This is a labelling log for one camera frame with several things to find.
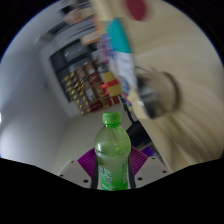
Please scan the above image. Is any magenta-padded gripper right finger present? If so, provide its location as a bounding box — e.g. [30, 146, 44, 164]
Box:
[128, 146, 172, 190]

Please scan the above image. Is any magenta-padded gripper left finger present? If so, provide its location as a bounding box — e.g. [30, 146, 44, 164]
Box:
[58, 148, 99, 190]

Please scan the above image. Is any green tea drink bottle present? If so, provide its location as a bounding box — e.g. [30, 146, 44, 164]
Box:
[94, 111, 132, 192]

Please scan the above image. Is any small steel cup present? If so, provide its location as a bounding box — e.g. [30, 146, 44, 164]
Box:
[136, 70, 181, 120]

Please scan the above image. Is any yellow gift box red ribbon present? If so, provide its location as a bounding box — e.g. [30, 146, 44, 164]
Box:
[99, 71, 123, 98]

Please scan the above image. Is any white printed paper sheet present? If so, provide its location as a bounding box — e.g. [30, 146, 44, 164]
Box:
[111, 51, 138, 89]

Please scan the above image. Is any black framed glass door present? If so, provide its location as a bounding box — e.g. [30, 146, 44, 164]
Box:
[49, 38, 98, 103]

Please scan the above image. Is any teal book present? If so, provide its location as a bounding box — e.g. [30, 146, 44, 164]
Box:
[105, 18, 132, 54]

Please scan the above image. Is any flat round red coaster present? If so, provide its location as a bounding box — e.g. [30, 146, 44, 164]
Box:
[125, 0, 149, 22]

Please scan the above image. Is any yellow notebook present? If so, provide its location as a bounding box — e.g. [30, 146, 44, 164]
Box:
[91, 0, 115, 23]

